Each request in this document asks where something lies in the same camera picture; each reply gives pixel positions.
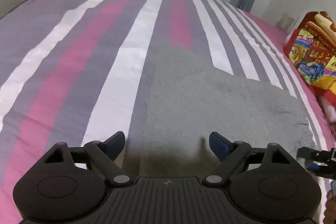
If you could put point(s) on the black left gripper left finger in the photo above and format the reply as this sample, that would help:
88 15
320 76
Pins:
103 154

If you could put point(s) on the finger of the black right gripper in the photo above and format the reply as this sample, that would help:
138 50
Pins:
307 155

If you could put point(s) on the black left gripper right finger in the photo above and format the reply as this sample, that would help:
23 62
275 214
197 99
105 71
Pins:
232 156

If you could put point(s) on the grey sweat pants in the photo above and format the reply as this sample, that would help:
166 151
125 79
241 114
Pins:
183 98

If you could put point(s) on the person's right hand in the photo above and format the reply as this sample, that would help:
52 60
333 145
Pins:
330 211

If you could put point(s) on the striped pink purple bed sheet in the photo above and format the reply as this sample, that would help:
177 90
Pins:
70 69

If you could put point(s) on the colourful folded blanket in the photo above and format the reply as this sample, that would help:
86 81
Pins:
311 49

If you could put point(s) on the small bedside item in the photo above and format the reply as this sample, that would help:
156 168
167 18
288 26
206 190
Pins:
285 22

